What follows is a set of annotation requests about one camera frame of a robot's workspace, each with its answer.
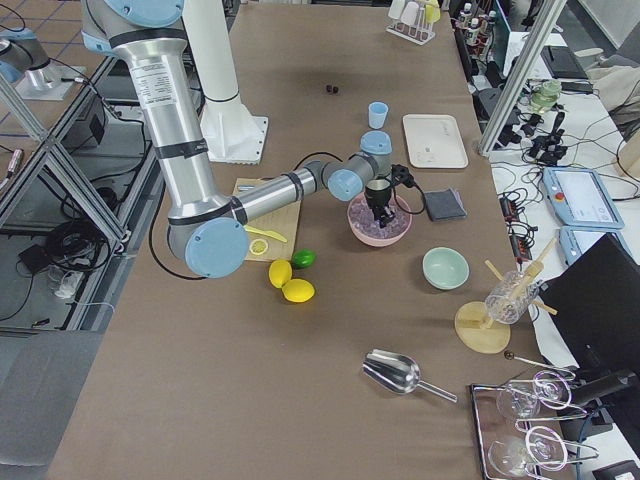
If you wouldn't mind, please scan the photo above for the wine glass lower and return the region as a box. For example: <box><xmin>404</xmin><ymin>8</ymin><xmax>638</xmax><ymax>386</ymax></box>
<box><xmin>488</xmin><ymin>426</ymin><xmax>568</xmax><ymax>479</ymax></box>

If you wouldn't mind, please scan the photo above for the green lime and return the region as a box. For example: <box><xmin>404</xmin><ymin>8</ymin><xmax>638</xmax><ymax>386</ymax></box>
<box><xmin>291</xmin><ymin>249</ymin><xmax>317</xmax><ymax>269</ymax></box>

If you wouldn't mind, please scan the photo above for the bar spoon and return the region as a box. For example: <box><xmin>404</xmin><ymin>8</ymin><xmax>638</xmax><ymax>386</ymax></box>
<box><xmin>503</xmin><ymin>350</ymin><xmax>574</xmax><ymax>373</ymax></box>

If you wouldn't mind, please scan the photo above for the yellow plastic cup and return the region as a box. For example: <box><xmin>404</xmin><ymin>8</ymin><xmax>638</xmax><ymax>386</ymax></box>
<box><xmin>425</xmin><ymin>0</ymin><xmax>441</xmax><ymax>24</ymax></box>

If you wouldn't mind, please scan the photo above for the pink bowl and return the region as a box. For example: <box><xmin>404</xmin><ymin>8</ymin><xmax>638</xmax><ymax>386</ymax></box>
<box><xmin>348</xmin><ymin>197</ymin><xmax>412</xmax><ymax>247</ymax></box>

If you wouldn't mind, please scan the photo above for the white plastic cup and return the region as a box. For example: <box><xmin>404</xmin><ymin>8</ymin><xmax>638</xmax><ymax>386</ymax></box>
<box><xmin>388</xmin><ymin>0</ymin><xmax>405</xmax><ymax>20</ymax></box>

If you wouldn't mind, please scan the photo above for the cream rabbit tray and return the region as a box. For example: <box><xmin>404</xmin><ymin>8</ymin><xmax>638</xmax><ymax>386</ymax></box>
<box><xmin>402</xmin><ymin>114</ymin><xmax>468</xmax><ymax>169</ymax></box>

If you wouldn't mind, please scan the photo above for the yellow plastic knife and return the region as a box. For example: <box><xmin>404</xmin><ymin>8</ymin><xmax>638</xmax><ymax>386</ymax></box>
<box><xmin>244</xmin><ymin>225</ymin><xmax>288</xmax><ymax>243</ymax></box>

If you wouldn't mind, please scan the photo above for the lemon slice far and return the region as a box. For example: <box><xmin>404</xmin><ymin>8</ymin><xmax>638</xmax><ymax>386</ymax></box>
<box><xmin>249</xmin><ymin>238</ymin><xmax>269</xmax><ymax>256</ymax></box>

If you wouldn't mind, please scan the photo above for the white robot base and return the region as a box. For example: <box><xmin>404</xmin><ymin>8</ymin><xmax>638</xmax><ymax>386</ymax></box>
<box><xmin>182</xmin><ymin>0</ymin><xmax>268</xmax><ymax>164</ymax></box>

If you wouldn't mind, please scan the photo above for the grey folded cloth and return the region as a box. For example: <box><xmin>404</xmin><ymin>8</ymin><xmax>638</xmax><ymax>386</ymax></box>
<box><xmin>423</xmin><ymin>188</ymin><xmax>467</xmax><ymax>222</ymax></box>

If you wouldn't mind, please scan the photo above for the wooden cutting board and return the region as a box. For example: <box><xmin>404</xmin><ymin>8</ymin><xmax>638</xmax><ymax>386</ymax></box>
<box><xmin>246</xmin><ymin>202</ymin><xmax>301</xmax><ymax>262</ymax></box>

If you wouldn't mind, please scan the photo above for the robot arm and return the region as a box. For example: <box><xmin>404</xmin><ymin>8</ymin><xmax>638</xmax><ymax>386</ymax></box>
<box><xmin>1</xmin><ymin>28</ymin><xmax>50</xmax><ymax>83</ymax></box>
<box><xmin>81</xmin><ymin>1</ymin><xmax>397</xmax><ymax>278</ymax></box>

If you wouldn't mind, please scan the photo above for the black monitor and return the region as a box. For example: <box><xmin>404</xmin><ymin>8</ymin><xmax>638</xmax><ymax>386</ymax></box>
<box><xmin>541</xmin><ymin>234</ymin><xmax>639</xmax><ymax>373</ymax></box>

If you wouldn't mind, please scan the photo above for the pink plastic cup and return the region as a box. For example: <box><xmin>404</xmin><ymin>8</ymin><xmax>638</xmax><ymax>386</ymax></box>
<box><xmin>400</xmin><ymin>1</ymin><xmax>420</xmax><ymax>26</ymax></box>

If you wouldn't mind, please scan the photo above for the teach pendant lower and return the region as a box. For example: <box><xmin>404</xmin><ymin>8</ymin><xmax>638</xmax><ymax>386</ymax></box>
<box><xmin>559</xmin><ymin>226</ymin><xmax>629</xmax><ymax>266</ymax></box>

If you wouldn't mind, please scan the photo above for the metal wine glass rack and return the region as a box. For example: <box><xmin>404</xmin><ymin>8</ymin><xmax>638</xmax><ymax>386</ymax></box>
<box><xmin>470</xmin><ymin>368</ymin><xmax>599</xmax><ymax>479</ymax></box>

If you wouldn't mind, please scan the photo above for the green bowl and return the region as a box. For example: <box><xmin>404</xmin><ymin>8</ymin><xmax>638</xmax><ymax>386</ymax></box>
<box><xmin>422</xmin><ymin>247</ymin><xmax>470</xmax><ymax>290</ymax></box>

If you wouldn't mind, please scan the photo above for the teach pendant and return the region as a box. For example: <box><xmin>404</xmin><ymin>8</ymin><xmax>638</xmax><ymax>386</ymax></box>
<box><xmin>559</xmin><ymin>226</ymin><xmax>629</xmax><ymax>266</ymax></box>
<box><xmin>542</xmin><ymin>167</ymin><xmax>625</xmax><ymax>230</ymax></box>

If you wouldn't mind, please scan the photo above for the light blue cup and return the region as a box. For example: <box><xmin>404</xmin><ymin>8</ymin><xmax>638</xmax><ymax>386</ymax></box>
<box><xmin>368</xmin><ymin>101</ymin><xmax>389</xmax><ymax>129</ymax></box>

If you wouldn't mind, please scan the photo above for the white wire cup rack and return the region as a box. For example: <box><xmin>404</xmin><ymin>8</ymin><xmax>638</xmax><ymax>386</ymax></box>
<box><xmin>386</xmin><ymin>0</ymin><xmax>435</xmax><ymax>45</ymax></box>

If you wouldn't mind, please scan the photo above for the clear ice cubes pile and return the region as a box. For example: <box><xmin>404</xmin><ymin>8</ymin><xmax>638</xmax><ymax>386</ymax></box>
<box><xmin>347</xmin><ymin>196</ymin><xmax>411</xmax><ymax>239</ymax></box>

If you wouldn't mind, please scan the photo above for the wine glass upper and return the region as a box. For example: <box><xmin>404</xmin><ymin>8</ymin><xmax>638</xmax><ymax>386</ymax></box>
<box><xmin>496</xmin><ymin>370</ymin><xmax>572</xmax><ymax>420</ymax></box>

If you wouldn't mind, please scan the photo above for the teach pendant upper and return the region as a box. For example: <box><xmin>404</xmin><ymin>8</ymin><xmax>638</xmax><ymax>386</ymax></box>
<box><xmin>542</xmin><ymin>167</ymin><xmax>625</xmax><ymax>230</ymax></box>

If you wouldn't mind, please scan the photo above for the steel ice scoop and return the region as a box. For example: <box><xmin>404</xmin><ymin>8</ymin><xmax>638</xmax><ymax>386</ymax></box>
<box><xmin>362</xmin><ymin>349</ymin><xmax>458</xmax><ymax>403</ymax></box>

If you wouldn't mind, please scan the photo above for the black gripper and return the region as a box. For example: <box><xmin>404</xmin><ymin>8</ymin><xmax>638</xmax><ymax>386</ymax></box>
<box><xmin>364</xmin><ymin>164</ymin><xmax>415</xmax><ymax>229</ymax></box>

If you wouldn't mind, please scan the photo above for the wooden cup tree stand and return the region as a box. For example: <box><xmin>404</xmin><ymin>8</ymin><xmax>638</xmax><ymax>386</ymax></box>
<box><xmin>455</xmin><ymin>238</ymin><xmax>557</xmax><ymax>354</ymax></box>

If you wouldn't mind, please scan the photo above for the clear textured glass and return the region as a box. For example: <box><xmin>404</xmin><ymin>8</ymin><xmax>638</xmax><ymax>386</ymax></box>
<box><xmin>485</xmin><ymin>271</ymin><xmax>539</xmax><ymax>325</ymax></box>

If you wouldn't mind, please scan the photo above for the whole lemon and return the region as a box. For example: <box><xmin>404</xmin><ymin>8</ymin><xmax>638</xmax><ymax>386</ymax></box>
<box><xmin>282</xmin><ymin>278</ymin><xmax>315</xmax><ymax>303</ymax></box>
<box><xmin>268</xmin><ymin>259</ymin><xmax>293</xmax><ymax>289</ymax></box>

